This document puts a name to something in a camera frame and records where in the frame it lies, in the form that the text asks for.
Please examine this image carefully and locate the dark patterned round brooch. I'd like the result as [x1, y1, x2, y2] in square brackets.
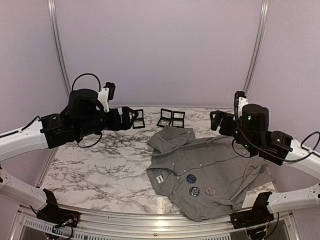
[189, 186, 201, 197]

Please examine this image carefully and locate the left aluminium frame post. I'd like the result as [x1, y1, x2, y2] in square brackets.
[47, 0, 71, 95]

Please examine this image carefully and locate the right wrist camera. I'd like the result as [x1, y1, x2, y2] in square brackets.
[234, 91, 249, 117]

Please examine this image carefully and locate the right black display frame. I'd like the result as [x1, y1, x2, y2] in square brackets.
[171, 111, 186, 128]

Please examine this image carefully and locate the grey button shirt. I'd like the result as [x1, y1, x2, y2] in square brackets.
[146, 126, 274, 222]

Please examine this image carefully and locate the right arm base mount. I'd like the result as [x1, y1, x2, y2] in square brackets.
[230, 191, 276, 229]

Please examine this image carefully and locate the left black display frame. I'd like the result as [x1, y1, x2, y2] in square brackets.
[131, 109, 145, 129]

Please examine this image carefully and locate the pink round brooch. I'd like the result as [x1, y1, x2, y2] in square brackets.
[204, 186, 216, 196]

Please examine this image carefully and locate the middle black display frame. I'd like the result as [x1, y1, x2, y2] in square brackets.
[157, 108, 173, 128]

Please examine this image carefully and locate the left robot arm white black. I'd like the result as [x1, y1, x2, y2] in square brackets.
[0, 72, 139, 223]

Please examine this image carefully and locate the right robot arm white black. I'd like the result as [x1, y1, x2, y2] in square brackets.
[209, 101, 320, 224]

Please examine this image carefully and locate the black display frame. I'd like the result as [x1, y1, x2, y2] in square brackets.
[171, 111, 186, 128]
[131, 109, 145, 129]
[157, 108, 173, 128]

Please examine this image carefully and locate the front aluminium rail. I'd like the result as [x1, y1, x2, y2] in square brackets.
[14, 204, 298, 240]

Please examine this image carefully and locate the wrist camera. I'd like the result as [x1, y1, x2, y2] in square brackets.
[97, 82, 116, 113]
[234, 91, 249, 117]

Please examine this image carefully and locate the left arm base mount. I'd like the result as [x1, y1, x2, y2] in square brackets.
[36, 189, 80, 228]

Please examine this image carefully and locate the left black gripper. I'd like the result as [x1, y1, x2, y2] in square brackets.
[75, 105, 138, 139]

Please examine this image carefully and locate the blue round brooch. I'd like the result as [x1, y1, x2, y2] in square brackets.
[186, 174, 197, 184]

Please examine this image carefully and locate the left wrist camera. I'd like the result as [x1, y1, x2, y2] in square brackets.
[97, 82, 116, 113]

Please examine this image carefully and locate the aluminium frame post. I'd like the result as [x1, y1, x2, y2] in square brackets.
[243, 0, 270, 95]
[47, 0, 71, 95]

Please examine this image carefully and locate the right aluminium frame post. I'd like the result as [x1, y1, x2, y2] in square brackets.
[243, 0, 270, 95]

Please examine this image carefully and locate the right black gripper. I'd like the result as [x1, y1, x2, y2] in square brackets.
[210, 110, 257, 154]

